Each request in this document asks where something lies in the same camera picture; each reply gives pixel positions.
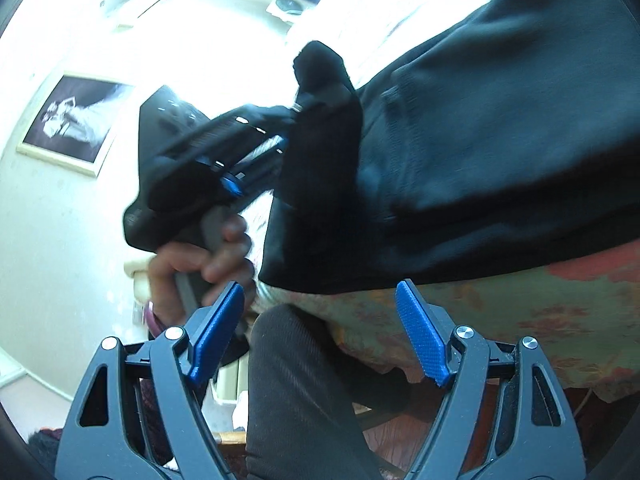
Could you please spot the black pants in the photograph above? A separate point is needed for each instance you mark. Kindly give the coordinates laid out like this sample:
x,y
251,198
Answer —
x,y
507,142

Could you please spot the left hand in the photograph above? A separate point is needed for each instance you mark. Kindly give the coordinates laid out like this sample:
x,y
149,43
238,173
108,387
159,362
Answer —
x,y
228,264

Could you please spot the framed black white picture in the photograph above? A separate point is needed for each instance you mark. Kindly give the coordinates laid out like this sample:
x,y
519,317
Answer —
x,y
75,120

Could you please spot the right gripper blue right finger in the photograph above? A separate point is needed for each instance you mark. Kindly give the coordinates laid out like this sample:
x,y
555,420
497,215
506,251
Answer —
x,y
533,436

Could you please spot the person's dark trouser leg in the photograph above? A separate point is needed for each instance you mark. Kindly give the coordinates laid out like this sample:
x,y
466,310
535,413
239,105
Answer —
x,y
302,390

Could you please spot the floral bedspread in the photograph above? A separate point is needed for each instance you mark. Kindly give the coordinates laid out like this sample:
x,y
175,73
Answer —
x,y
584,313

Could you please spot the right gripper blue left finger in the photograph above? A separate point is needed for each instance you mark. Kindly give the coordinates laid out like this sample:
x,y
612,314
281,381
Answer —
x,y
105,435

